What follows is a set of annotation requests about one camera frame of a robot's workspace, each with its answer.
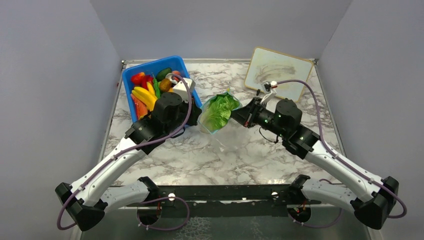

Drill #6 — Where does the small whiteboard with wooden frame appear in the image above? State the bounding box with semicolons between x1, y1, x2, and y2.
244;47;314;90

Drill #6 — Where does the orange toy carrot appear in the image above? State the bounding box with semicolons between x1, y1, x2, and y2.
130;93;149;120

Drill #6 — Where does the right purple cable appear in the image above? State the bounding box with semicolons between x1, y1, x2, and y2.
274;79;408;229

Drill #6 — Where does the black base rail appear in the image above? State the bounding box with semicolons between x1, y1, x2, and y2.
130;184;319;218

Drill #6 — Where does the purple cable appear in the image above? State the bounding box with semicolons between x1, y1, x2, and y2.
56;73;194;232
274;79;408;229

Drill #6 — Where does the green toy chili pepper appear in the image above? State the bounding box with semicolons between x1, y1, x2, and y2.
152;77;161;99

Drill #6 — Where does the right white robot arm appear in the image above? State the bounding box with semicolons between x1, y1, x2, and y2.
230;97;399;230

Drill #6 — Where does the brown toy kiwi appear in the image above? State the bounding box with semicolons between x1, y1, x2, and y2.
159;78;173;93

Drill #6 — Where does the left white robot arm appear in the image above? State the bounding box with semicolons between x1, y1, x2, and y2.
55;92;202;232

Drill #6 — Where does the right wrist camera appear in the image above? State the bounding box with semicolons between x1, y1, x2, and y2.
260;81;278;106

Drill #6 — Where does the blue plastic bin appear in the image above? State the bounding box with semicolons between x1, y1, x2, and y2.
122;55;202;123

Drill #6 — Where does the clear zip top bag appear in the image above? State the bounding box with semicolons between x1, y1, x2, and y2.
197;88;242;151

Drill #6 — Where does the yellow toy banana bunch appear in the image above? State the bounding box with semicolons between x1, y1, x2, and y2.
131;86;158;112

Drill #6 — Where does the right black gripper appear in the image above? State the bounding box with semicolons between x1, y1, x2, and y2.
228;96;289;139

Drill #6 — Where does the red toy bell pepper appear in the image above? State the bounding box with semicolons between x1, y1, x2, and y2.
130;72;153;90

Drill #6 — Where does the green toy lettuce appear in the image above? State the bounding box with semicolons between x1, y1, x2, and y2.
200;93;240;133

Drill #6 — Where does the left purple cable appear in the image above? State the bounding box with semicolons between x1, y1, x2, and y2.
56;73;194;232

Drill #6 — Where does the green toy avocado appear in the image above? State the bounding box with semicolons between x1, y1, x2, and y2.
155;67;172;82

